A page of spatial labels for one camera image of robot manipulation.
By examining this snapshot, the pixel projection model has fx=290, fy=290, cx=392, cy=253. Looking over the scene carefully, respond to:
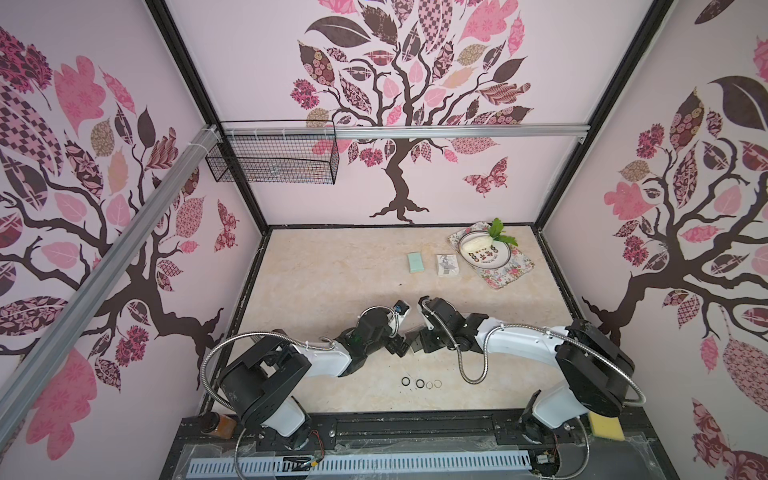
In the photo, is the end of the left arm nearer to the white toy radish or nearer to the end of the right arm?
the end of the right arm

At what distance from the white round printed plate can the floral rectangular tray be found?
0.01 m

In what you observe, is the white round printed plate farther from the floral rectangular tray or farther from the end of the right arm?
the end of the right arm

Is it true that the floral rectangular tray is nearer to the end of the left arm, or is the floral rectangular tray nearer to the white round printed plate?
the white round printed plate

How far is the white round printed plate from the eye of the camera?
1094mm

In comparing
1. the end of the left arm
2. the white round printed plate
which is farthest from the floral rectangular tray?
the end of the left arm

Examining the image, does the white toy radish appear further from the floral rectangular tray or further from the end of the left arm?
the end of the left arm

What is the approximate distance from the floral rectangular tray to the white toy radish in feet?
0.14

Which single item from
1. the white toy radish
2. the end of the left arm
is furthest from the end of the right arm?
the white toy radish

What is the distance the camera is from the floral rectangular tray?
1055 mm

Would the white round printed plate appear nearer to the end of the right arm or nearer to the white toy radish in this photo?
the white toy radish

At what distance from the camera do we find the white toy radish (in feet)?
3.68

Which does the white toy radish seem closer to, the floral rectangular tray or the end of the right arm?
the floral rectangular tray
